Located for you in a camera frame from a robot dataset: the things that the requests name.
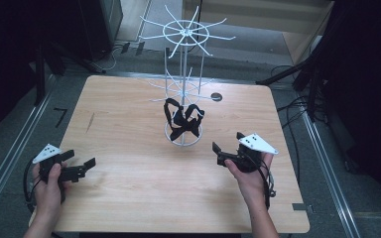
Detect left hand-held gripper cable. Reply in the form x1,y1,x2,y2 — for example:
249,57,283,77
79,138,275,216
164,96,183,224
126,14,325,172
22,156,40,214

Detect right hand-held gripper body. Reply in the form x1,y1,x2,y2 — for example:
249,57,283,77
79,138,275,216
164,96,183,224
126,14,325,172
216,133,279,174

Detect dark cabinet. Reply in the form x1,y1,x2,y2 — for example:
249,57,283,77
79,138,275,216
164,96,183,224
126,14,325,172
78,0,124,62

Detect black floor cables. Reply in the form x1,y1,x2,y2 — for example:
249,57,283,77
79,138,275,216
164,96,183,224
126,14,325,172
275,94,317,186

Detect right hand-held gripper cable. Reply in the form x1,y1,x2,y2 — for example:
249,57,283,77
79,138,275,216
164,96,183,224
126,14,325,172
253,154,278,211

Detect person's right hand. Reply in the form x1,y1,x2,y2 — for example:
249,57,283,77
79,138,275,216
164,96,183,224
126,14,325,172
224,153,274,206

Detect white floor cable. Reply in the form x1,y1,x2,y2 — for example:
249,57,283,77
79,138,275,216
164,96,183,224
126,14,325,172
105,45,124,72

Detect black metal stand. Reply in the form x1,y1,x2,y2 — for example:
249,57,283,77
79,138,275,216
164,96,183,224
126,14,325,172
34,38,107,107
255,31,333,124

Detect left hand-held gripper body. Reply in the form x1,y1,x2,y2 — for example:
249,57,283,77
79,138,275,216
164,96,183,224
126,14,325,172
33,143,87,183

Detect light wooden furniture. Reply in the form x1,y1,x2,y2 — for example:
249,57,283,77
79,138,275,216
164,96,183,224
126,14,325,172
182,0,335,65

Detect white wire display rack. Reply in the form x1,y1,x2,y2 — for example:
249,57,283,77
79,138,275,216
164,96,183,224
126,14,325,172
138,4,237,148

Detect metal floor rail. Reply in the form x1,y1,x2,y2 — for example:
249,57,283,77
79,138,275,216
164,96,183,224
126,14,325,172
0,73,58,229
301,110,362,238

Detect hand-held gripper cable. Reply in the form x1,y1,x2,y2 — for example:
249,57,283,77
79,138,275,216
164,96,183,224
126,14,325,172
22,156,40,214
253,154,278,211

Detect person's left hand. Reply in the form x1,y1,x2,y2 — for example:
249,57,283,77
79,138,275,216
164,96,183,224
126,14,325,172
30,162,72,216

